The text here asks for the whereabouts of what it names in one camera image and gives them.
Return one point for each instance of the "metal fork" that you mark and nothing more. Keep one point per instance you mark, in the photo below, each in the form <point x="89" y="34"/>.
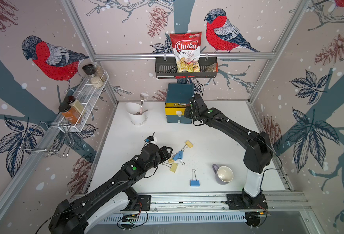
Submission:
<point x="142" y="100"/>

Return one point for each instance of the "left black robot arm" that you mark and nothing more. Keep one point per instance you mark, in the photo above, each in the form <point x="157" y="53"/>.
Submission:
<point x="81" y="215"/>

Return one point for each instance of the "yellow spice jar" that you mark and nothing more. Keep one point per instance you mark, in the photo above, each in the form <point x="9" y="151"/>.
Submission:
<point x="73" y="102"/>

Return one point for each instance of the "Chuba cassava chips bag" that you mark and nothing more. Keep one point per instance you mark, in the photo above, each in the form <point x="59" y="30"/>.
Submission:
<point x="186" y="48"/>

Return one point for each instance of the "yellow binder clip small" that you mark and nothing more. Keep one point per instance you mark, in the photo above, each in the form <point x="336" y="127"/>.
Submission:
<point x="171" y="161"/>

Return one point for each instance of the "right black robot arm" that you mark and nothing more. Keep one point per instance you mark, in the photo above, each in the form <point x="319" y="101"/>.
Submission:
<point x="258" y="152"/>

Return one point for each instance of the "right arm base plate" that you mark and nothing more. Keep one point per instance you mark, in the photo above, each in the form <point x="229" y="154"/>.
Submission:
<point x="246" y="202"/>

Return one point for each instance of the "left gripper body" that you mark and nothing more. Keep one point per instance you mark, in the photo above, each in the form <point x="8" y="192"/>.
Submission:
<point x="156" y="161"/>

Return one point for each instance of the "blue binder clip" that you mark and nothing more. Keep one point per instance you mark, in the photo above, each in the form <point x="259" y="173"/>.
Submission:
<point x="194" y="182"/>
<point x="176" y="156"/>
<point x="181" y="160"/>

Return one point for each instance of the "white spice jar black lid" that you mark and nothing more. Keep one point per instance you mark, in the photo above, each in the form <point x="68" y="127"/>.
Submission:
<point x="94" y="79"/>

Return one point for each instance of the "white wire spice rack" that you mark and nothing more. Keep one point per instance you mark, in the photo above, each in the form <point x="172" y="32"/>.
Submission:
<point x="87" y="96"/>

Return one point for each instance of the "yellow binder clip upper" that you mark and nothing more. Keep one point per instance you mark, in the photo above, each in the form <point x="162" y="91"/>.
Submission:
<point x="188" y="144"/>

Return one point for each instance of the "teal drawer cabinet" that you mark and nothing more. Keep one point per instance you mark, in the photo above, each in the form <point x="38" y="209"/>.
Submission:
<point x="179" y="93"/>

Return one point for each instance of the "orange spice jar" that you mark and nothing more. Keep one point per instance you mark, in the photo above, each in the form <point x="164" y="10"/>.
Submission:
<point x="70" y="113"/>

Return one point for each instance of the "blue binder clip front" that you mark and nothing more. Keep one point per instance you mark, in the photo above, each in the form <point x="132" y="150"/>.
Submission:
<point x="194" y="182"/>

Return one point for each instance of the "brown spice jar rear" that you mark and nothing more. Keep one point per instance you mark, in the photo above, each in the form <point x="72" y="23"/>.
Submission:
<point x="99" y="71"/>

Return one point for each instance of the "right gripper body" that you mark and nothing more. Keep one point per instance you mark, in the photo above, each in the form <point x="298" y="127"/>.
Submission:
<point x="190" y="114"/>

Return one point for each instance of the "purple mug white inside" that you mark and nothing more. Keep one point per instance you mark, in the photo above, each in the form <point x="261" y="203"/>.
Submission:
<point x="223" y="174"/>

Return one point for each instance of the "black wire wall basket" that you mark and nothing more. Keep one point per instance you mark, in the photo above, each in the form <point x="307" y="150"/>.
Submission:
<point x="169" y="68"/>

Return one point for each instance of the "yellow binder clip lower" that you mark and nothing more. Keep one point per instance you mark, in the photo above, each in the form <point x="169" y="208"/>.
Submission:
<point x="172" y="166"/>

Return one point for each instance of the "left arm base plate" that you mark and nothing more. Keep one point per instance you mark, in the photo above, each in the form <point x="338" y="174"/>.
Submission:
<point x="141" y="202"/>

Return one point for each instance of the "teal drawer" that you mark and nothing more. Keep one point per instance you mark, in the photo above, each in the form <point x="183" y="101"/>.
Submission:
<point x="178" y="119"/>

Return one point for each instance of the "white utensil cup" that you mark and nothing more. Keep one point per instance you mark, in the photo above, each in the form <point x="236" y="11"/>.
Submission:
<point x="134" y="112"/>

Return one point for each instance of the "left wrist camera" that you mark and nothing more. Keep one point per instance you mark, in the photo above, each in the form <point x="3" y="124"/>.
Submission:
<point x="149" y="139"/>

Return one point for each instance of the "yellow top drawer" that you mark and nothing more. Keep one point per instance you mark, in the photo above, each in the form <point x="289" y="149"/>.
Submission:
<point x="175" y="109"/>

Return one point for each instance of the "chrome wire rack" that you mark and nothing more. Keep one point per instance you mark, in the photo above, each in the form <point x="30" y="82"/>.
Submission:
<point x="56" y="141"/>

